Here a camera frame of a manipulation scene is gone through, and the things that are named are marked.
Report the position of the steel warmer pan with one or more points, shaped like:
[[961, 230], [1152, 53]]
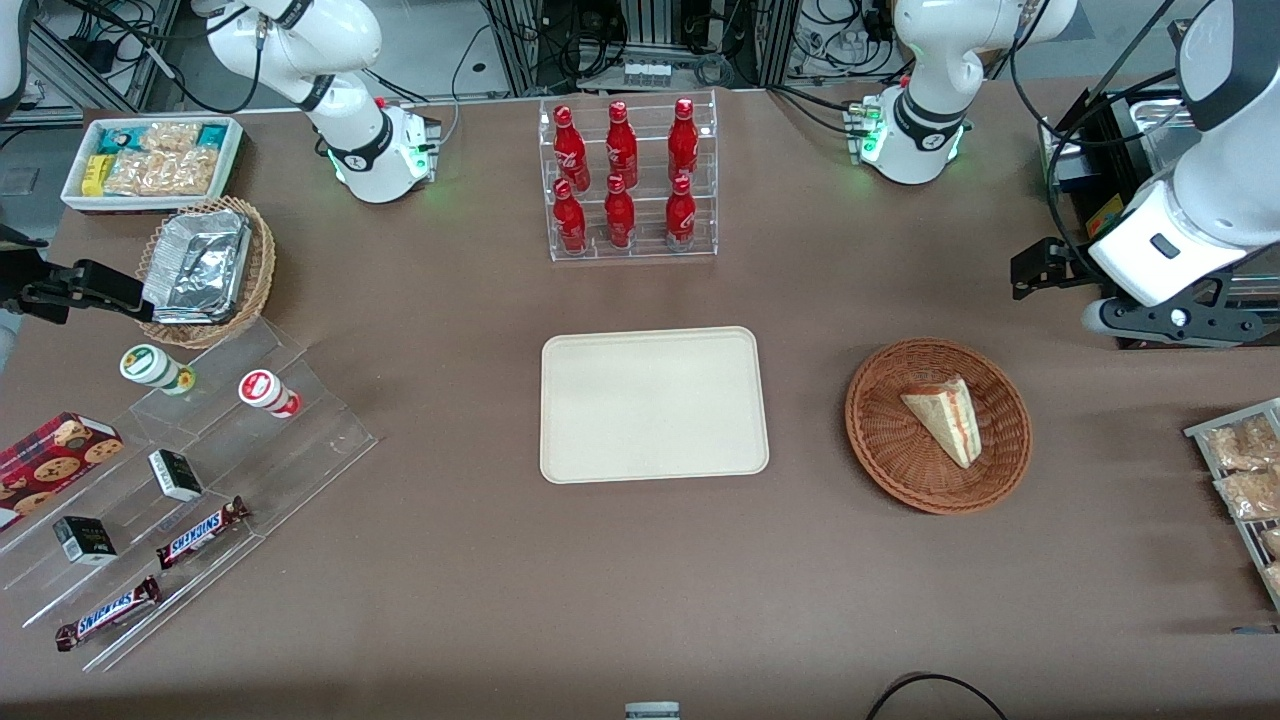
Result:
[[1165, 130]]

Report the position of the triangular sandwich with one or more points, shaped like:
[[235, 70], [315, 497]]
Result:
[[945, 420]]

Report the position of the small clear cracker bag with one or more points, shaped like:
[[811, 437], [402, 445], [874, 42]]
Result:
[[170, 135]]

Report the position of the light wicker basket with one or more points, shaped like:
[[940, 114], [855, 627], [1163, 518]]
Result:
[[262, 270]]

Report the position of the red cola bottle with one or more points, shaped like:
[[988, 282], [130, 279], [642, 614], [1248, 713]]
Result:
[[619, 215], [680, 213], [621, 145], [569, 150], [683, 140], [570, 220]]

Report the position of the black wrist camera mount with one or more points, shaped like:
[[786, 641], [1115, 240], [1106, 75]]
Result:
[[1200, 320], [40, 298]]

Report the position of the metal frame shelf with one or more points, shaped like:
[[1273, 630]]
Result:
[[90, 75]]

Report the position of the clear acrylic bottle rack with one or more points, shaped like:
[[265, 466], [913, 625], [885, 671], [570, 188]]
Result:
[[645, 250]]

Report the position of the aluminium foil container stack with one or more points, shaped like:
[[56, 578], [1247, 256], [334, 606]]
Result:
[[195, 265]]

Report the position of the large clear cracker bag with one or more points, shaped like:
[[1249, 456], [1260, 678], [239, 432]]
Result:
[[165, 173]]

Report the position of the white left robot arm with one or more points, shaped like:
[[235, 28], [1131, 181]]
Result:
[[930, 60]]

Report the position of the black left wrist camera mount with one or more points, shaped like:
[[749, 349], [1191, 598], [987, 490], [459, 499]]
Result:
[[1200, 320]]

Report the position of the red tartan cookie box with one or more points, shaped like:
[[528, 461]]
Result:
[[50, 455]]

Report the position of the white snack bin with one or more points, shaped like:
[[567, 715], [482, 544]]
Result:
[[150, 204]]

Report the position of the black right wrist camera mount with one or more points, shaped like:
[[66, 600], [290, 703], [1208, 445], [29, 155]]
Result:
[[40, 298]]

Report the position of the clear acrylic tiered stand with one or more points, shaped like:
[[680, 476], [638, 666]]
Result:
[[300, 440]]

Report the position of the green lid drink bottle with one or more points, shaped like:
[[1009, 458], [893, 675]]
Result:
[[148, 364]]

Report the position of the beige plastic tray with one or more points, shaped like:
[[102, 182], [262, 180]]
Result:
[[650, 405]]

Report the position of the black hot food warmer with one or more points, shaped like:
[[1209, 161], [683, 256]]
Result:
[[1110, 215]]

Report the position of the small blue object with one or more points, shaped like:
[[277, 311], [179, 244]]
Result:
[[1255, 629]]

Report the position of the teal snack packet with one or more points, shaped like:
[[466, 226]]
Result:
[[118, 138], [212, 134]]

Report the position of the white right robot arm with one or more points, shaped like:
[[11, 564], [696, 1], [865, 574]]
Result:
[[340, 40]]

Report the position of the tray of packaged snacks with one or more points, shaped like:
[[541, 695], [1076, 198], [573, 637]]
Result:
[[1243, 535]]

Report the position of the yellow snack packet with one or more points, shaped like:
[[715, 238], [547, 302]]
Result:
[[95, 173]]

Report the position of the snickers chocolate bar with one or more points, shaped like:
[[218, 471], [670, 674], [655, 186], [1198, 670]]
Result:
[[108, 612], [203, 532]]

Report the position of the small grey device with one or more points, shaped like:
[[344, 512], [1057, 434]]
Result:
[[652, 711]]

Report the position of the clear fried snack bag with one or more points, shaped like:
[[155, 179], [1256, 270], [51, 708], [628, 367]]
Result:
[[1272, 542], [1275, 580], [1235, 445], [1250, 493]]

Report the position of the brown wicker basket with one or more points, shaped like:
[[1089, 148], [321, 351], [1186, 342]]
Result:
[[900, 450]]

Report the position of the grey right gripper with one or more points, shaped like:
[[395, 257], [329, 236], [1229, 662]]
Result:
[[22, 280]]

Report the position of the small black carton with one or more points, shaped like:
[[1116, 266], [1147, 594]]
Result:
[[175, 474], [85, 540]]

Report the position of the red lid drink bottle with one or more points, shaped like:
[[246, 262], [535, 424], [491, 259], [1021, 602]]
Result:
[[262, 388]]

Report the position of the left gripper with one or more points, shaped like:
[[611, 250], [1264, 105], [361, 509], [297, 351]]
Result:
[[1066, 262]]

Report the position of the aluminium equipment rack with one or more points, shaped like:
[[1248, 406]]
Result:
[[530, 45]]

